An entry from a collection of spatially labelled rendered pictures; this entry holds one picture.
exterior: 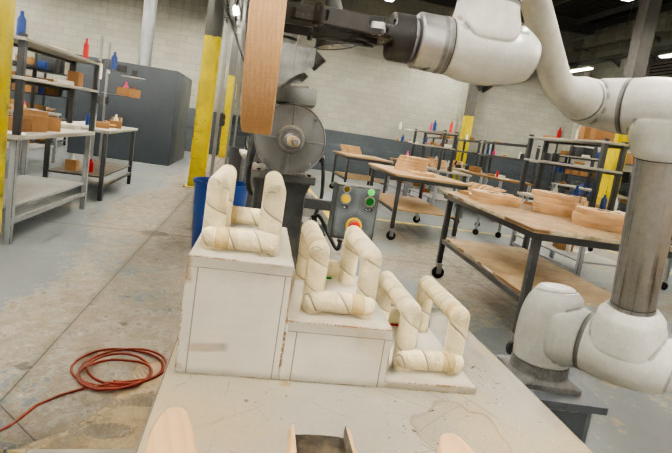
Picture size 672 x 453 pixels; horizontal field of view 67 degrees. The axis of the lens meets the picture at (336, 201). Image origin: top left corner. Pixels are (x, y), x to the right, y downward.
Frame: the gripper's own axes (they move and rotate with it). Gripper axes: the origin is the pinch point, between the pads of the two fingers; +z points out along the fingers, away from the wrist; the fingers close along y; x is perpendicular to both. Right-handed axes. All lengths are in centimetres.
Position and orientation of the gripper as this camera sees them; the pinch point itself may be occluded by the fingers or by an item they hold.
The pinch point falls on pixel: (286, 17)
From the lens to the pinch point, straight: 83.4
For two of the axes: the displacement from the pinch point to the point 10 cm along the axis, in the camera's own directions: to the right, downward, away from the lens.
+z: -9.8, -1.2, -1.6
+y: -1.4, -1.6, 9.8
